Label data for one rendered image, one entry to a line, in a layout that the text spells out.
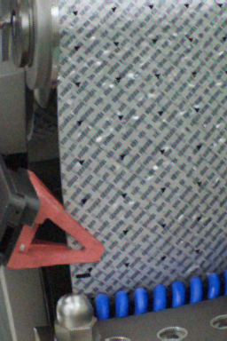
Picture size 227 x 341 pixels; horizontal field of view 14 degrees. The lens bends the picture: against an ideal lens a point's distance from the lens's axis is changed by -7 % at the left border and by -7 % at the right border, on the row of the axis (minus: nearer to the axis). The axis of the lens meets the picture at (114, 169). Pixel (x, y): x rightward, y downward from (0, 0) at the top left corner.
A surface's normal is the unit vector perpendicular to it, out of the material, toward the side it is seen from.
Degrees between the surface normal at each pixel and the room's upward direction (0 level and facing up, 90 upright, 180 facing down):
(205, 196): 90
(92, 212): 90
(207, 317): 0
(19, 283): 90
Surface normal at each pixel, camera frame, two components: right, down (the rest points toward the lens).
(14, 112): 0.25, 0.34
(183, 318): -0.04, -0.93
